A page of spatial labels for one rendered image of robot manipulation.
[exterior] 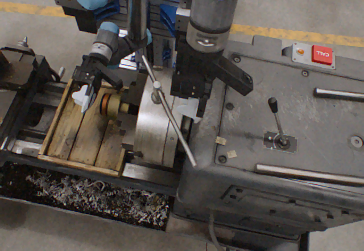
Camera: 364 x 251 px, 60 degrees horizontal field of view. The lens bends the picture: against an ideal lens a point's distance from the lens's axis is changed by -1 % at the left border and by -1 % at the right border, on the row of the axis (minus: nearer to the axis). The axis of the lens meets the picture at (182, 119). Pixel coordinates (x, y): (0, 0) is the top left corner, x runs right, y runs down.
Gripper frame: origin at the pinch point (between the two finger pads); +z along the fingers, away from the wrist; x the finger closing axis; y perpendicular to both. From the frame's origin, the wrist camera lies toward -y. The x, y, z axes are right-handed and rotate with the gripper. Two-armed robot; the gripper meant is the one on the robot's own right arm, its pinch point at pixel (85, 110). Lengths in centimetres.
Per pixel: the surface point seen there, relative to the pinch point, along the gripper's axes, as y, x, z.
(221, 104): -41.5, 17.9, -2.0
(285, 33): -98, -108, -152
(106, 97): -6.3, 4.2, -3.8
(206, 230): -51, -54, 22
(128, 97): -13.4, 5.4, -4.7
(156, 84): -23.8, 24.5, -0.2
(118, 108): -11.3, 4.4, -0.9
